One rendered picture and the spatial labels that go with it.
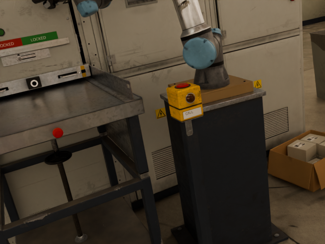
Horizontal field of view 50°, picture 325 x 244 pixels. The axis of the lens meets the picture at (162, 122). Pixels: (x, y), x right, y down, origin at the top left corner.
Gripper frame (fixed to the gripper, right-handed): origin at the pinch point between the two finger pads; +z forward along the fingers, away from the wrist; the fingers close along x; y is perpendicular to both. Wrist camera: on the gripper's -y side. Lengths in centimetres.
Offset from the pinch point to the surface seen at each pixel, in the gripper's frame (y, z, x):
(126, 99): -3, -46, -51
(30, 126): -34, -37, -49
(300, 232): 64, -49, -140
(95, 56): 21.7, 10.8, -26.2
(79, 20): 18.2, 7.2, -7.6
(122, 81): 0, -43, -44
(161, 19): 59, -4, -18
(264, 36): 128, -14, -44
